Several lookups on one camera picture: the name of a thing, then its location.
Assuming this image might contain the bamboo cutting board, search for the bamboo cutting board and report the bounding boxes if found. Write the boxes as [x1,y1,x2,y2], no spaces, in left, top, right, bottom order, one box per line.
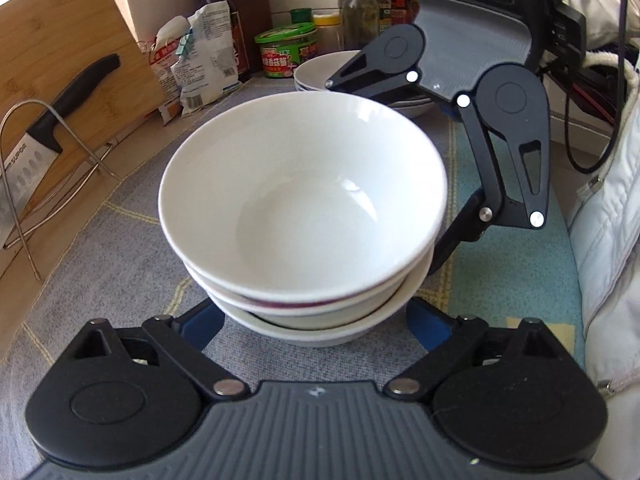
[0,0,167,281]

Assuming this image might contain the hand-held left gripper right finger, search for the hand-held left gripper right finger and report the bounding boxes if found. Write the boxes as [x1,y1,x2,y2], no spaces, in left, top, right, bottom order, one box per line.
[384,297,571,401]

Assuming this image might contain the red white food bag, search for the red white food bag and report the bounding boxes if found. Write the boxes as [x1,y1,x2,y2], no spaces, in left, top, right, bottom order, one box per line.
[137,15,201,126]

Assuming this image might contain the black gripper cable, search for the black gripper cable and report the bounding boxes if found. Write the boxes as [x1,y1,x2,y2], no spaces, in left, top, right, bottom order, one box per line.
[564,0,632,173]

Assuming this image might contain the clear bottle red cap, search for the clear bottle red cap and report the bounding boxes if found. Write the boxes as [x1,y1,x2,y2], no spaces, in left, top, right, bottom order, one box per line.
[341,0,381,53]

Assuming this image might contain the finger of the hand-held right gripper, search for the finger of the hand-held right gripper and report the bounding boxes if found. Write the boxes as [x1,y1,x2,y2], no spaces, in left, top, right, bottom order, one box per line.
[431,92,552,276]
[324,50,437,108]

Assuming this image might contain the person's white jacket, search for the person's white jacket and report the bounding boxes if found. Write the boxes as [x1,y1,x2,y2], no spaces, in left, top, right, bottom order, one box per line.
[550,0,640,480]

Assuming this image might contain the green lid food tub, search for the green lid food tub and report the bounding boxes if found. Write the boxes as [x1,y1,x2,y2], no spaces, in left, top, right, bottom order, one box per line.
[254,22,319,81]

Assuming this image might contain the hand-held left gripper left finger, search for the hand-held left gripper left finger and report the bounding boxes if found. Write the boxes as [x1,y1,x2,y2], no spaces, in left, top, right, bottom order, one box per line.
[74,297,251,401]

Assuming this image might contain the white green food bag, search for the white green food bag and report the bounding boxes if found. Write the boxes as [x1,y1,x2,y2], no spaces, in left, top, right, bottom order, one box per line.
[172,2,241,118]

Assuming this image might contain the metal wire rack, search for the metal wire rack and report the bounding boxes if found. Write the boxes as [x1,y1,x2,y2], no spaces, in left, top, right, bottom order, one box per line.
[0,100,123,281]

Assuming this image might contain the kitchen knife black handle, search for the kitchen knife black handle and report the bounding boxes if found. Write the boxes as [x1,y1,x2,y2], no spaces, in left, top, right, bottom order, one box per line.
[0,54,122,231]

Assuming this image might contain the yellow lid jar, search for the yellow lid jar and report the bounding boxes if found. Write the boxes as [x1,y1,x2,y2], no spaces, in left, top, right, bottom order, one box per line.
[312,10,346,56]

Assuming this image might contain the white bowl purple floral print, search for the white bowl purple floral print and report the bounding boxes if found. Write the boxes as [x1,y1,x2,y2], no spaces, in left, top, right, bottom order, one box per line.
[158,91,448,308]
[210,270,431,348]
[182,245,435,318]

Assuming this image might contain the large dark brown bottle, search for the large dark brown bottle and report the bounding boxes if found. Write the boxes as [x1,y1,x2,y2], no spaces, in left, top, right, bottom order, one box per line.
[217,0,273,78]

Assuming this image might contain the grey checked table mat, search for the grey checked table mat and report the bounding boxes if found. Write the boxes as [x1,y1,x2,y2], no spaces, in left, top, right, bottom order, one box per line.
[0,77,588,461]

